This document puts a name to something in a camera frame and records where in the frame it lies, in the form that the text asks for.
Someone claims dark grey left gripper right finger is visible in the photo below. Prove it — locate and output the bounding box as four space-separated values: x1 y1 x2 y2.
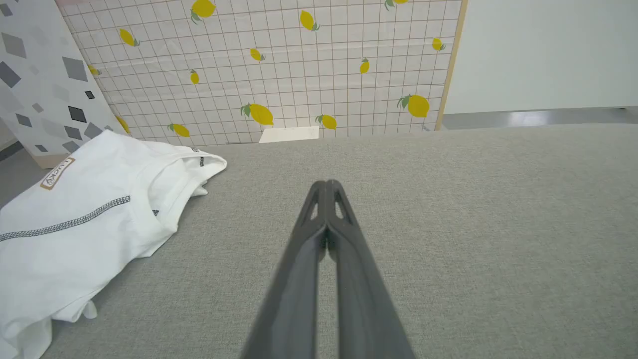
326 180 415 359

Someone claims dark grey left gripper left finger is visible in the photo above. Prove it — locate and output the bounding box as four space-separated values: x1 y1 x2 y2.
242 180 328 359

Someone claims white shirt with grey stitching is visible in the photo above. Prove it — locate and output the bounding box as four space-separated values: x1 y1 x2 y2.
0 130 228 359

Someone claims grey fabric sofa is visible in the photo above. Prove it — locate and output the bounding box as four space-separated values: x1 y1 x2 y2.
0 122 638 359

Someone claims small white flat block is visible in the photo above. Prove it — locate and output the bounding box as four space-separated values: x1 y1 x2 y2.
259 126 320 144

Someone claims lemon print grid panel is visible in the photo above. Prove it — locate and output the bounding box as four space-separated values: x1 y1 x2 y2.
55 0 469 146

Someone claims grey diamond pattern panel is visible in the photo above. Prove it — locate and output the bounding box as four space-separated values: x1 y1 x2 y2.
0 0 128 169

